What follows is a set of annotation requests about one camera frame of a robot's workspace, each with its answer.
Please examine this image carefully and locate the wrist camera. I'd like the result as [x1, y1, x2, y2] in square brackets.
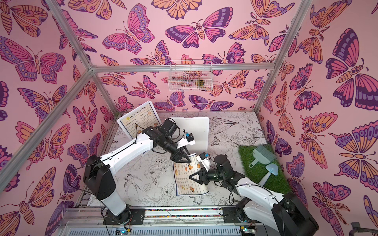
[177, 133, 195, 148]
[196, 152, 211, 172]

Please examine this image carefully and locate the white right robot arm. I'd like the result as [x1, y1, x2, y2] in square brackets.
[190, 152, 319, 236]

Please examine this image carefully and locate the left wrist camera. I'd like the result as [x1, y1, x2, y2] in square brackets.
[177, 133, 195, 148]

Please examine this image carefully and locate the white wire rack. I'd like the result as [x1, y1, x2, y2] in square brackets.
[167, 59, 214, 92]

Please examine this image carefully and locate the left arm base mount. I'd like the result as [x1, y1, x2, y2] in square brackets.
[103, 208, 146, 226]

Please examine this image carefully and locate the black object bottom right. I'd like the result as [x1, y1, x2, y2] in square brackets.
[349, 222, 378, 236]

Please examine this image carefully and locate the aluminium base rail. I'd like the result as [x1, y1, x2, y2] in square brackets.
[58, 205, 311, 236]

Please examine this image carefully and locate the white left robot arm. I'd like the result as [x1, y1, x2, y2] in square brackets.
[83, 119, 195, 224]

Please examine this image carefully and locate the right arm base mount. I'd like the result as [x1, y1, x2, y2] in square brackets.
[219, 206, 262, 224]

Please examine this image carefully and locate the aluminium cage frame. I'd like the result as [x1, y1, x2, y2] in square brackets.
[1, 1, 313, 190]

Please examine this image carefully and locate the green artificial grass mat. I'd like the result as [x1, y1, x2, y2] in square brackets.
[238, 146, 291, 194]

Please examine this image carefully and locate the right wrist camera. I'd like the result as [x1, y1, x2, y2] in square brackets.
[196, 152, 211, 172]

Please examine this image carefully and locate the green succulent plant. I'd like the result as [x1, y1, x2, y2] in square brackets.
[195, 78, 206, 90]

